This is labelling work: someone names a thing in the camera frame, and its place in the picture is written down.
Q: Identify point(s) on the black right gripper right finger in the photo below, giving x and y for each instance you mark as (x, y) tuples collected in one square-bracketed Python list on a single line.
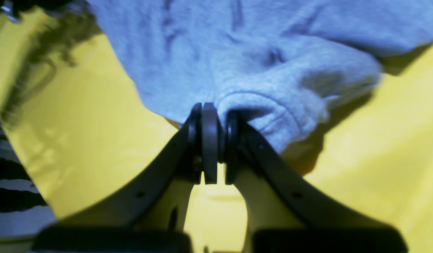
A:
[(286, 214)]

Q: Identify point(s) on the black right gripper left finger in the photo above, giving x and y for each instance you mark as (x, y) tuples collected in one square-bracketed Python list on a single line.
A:
[(147, 215)]

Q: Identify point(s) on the grey t-shirt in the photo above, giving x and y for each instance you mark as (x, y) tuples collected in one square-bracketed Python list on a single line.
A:
[(283, 63)]

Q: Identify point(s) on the yellow table cloth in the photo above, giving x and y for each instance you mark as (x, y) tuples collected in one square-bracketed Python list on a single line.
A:
[(77, 123)]

